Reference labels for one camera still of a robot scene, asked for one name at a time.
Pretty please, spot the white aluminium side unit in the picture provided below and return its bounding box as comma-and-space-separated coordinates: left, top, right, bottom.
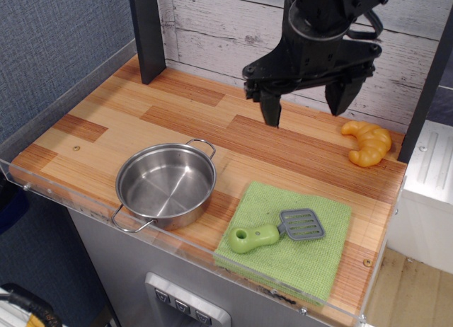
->
387, 120, 452, 273

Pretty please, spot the dark right vertical post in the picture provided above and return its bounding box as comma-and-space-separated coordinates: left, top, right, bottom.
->
398, 8, 452, 164

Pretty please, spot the clear acrylic guard rail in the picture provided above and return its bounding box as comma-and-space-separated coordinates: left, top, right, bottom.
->
3, 43, 406, 326

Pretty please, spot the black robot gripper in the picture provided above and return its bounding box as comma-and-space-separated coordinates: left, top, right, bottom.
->
243, 1, 382, 127

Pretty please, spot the green woven cloth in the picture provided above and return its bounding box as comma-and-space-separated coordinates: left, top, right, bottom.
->
214, 182, 352, 304

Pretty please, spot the orange plastic croissant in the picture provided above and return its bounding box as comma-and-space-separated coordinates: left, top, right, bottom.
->
341, 121, 392, 167

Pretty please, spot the yellow black object bottom left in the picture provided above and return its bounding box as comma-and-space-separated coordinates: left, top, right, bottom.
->
1, 284, 64, 326

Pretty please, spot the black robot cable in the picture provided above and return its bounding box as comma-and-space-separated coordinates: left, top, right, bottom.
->
348, 10, 385, 41

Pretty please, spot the green grey toy spatula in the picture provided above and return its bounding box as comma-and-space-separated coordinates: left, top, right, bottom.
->
227, 209, 326, 254

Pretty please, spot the stainless steel pot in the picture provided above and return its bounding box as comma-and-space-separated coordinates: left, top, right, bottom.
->
112, 138, 217, 233

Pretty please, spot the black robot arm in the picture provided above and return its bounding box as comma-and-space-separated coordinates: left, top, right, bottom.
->
243, 0, 388, 127

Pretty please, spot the dark left vertical post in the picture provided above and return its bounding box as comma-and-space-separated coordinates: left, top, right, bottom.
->
130, 0, 166, 84

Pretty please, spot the dark vertical post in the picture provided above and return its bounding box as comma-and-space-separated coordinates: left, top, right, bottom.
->
398, 8, 452, 164
130, 0, 166, 84

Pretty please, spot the silver dispenser button panel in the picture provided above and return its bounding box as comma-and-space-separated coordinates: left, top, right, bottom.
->
144, 272, 231, 326

